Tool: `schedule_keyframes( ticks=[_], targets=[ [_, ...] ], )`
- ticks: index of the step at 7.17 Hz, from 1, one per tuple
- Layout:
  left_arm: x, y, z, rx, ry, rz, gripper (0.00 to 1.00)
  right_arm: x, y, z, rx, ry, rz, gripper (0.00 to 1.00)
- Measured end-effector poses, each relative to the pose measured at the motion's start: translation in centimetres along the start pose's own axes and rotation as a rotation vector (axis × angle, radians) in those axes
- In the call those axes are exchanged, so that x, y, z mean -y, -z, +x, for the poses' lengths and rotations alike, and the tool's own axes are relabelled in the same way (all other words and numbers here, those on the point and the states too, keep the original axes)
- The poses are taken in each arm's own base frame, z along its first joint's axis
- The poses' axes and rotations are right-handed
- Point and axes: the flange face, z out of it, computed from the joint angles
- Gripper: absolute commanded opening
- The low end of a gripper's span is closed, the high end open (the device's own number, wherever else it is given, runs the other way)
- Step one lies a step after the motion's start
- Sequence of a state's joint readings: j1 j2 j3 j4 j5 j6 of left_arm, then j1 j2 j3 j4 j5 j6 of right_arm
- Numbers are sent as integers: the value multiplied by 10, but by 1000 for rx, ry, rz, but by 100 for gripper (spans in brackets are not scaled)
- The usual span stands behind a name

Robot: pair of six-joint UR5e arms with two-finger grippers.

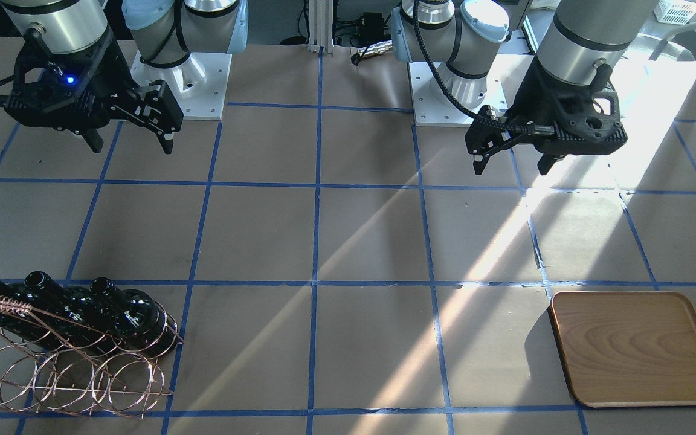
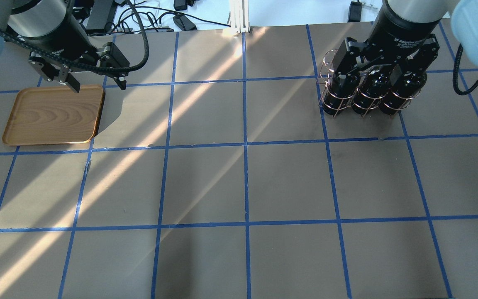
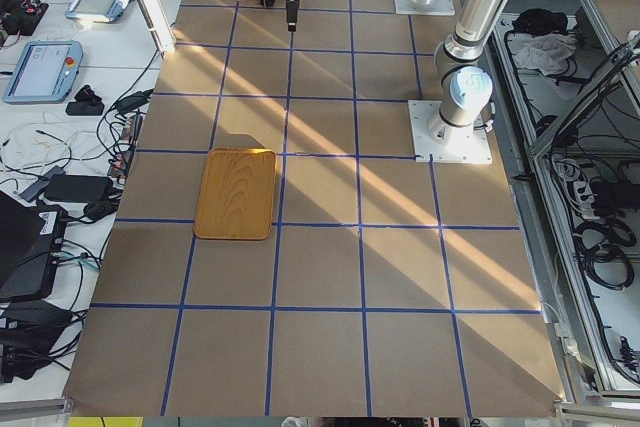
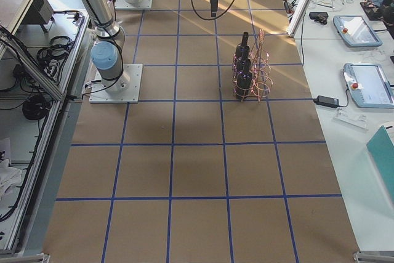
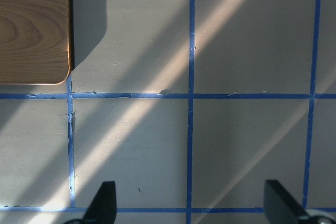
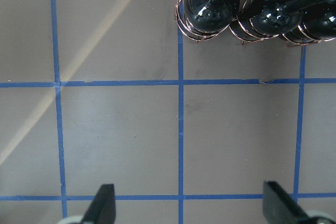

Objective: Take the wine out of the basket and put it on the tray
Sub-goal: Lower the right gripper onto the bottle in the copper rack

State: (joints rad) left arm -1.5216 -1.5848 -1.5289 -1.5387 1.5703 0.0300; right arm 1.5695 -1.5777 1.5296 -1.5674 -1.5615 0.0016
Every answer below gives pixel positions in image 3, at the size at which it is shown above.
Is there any wooden tray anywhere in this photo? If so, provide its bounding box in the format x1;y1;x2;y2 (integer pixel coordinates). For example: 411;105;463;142
193;148;276;241

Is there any blue teach pendant near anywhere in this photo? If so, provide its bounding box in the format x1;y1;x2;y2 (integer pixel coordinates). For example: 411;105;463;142
2;40;83;104

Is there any white cloth heap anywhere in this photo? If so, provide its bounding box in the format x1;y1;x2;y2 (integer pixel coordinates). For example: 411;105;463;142
514;33;577;76

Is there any black power adapter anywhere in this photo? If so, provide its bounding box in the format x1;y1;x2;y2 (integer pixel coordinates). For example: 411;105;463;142
44;174;113;203

